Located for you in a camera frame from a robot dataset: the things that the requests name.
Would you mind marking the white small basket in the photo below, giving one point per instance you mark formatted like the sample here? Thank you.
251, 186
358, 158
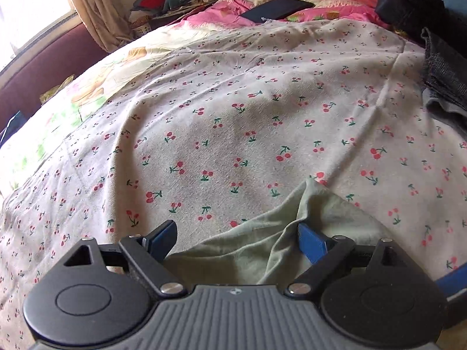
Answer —
141, 26

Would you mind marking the black jacket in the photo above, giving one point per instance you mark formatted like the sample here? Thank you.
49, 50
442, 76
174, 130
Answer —
408, 7

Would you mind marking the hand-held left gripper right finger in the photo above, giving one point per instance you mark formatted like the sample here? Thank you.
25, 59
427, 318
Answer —
310, 240

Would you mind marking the blue cloth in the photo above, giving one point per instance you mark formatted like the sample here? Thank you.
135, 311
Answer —
456, 11

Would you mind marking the pink floral quilt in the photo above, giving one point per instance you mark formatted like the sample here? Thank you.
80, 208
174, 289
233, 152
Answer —
120, 69

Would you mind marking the yellowish plastic bag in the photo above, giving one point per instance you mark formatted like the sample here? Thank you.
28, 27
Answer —
56, 88

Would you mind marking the green pants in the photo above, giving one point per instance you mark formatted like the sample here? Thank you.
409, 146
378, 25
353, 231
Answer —
255, 248

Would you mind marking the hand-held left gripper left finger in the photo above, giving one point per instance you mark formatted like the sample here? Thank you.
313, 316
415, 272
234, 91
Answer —
166, 237

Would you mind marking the window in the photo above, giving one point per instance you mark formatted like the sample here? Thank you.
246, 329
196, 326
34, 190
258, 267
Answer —
29, 7

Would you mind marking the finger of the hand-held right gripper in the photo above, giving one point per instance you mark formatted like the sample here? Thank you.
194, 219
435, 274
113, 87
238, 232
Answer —
454, 284

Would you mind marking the beige curtain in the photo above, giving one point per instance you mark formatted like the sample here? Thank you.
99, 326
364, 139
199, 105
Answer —
98, 11

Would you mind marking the maroon sofa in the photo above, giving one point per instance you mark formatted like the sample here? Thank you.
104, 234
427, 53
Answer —
43, 65

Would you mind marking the dark blue bag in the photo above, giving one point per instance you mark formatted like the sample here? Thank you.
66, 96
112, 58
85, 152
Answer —
12, 127

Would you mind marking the pile of dark jeans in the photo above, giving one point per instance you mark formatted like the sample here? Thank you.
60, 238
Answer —
447, 76

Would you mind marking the cherry print bedsheet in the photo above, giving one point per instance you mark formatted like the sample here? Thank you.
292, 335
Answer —
255, 116

